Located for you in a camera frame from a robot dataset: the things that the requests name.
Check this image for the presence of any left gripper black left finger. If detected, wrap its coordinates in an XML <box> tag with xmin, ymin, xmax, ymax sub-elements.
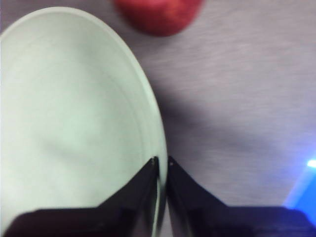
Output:
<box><xmin>3</xmin><ymin>156</ymin><xmax>160</xmax><ymax>237</ymax></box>

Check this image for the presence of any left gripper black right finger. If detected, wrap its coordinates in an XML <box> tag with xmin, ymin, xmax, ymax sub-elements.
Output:
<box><xmin>167</xmin><ymin>155</ymin><xmax>313</xmax><ymax>237</ymax></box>

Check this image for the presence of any green plate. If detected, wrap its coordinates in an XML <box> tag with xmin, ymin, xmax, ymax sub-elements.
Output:
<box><xmin>0</xmin><ymin>6</ymin><xmax>168</xmax><ymax>237</ymax></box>

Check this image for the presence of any red apple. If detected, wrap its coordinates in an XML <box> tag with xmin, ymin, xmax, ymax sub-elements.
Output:
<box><xmin>113</xmin><ymin>0</ymin><xmax>205</xmax><ymax>37</ymax></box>

